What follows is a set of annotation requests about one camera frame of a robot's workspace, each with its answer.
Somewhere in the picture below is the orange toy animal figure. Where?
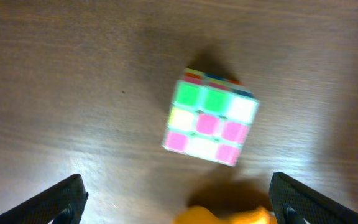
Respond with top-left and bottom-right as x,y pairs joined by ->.
172,206 -> 277,224

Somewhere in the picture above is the multicoloured puzzle cube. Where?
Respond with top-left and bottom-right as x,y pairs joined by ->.
162,68 -> 259,166

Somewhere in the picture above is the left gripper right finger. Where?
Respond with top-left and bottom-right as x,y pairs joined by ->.
268,172 -> 358,224

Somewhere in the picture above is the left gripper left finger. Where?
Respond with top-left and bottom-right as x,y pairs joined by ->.
0,174 -> 88,224

